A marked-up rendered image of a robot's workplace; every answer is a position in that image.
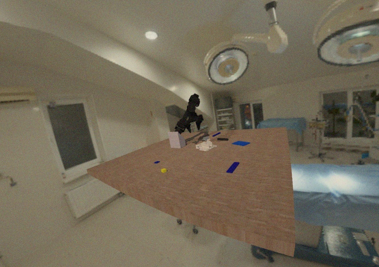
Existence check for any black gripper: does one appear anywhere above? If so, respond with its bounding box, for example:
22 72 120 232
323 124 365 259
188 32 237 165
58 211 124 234
182 112 204 133

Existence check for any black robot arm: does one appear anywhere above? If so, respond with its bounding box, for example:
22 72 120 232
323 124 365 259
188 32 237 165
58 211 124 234
175 93 203 134

